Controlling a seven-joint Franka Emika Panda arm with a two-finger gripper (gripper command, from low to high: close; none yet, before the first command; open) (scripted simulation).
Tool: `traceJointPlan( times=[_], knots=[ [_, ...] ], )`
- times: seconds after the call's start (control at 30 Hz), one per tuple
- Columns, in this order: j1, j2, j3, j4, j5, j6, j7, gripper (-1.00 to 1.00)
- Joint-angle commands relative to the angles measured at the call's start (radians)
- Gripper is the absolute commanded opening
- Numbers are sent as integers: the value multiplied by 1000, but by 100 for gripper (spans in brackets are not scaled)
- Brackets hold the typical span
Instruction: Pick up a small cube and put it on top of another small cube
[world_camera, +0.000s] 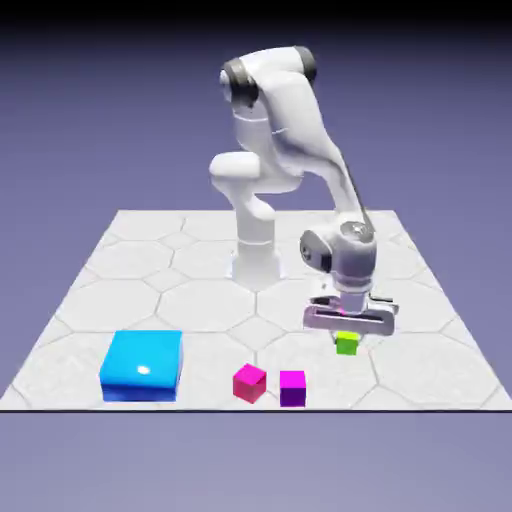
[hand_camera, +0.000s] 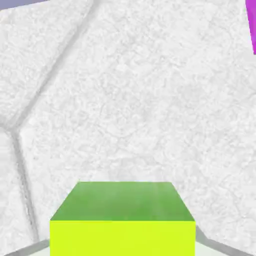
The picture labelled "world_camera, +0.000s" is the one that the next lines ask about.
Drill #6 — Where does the small pink cube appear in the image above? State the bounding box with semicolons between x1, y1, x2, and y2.
232;362;268;404

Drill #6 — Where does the small magenta cube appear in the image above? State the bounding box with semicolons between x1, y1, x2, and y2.
279;370;307;408

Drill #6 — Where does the large blue box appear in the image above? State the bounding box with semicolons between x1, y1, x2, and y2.
99;329;184;403

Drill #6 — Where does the small green cube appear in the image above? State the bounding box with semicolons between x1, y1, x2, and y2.
334;330;360;356

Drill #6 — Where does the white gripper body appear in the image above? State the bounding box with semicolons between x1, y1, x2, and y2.
302;304;396;337

